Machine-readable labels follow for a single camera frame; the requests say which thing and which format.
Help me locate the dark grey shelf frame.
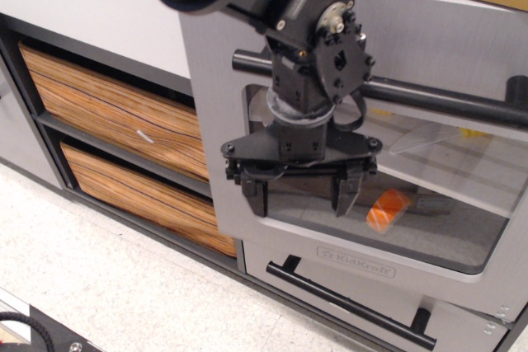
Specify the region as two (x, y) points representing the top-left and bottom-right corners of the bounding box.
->
(1, 16), (243, 272)

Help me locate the orange salmon sushi toy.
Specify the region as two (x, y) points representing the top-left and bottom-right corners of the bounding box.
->
(365, 189), (412, 234)

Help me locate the grey toy oven door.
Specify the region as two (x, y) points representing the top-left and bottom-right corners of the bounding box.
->
(181, 0), (527, 322)

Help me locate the yellow toy utensil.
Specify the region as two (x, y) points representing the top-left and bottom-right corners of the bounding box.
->
(370, 109), (487, 138)

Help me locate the lower wood pattern bin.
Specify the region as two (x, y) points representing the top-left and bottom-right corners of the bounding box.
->
(60, 141), (236, 258)

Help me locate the wood pattern bin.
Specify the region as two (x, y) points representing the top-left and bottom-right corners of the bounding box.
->
(18, 41), (209, 182)
(60, 141), (236, 258)

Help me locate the upper wood pattern bin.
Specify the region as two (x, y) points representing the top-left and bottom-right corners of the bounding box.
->
(18, 41), (209, 182)

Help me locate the black drawer handle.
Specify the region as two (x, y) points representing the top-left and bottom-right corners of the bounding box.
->
(266, 255), (436, 351)

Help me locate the clear oven shelf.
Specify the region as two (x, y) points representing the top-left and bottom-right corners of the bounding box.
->
(378, 159), (525, 218)

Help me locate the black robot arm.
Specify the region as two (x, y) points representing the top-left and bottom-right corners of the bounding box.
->
(161, 0), (382, 217)

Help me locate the black oven door handle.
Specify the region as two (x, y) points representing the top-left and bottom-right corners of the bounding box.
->
(232, 49), (527, 129)

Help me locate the black braided cable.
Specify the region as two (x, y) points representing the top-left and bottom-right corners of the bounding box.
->
(0, 309), (73, 352)

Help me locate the grey bottom drawer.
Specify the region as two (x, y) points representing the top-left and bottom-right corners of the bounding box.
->
(243, 242), (509, 351)

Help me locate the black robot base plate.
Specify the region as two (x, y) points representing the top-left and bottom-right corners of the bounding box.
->
(28, 304), (104, 352)

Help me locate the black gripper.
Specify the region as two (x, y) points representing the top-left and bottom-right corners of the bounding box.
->
(221, 123), (383, 218)

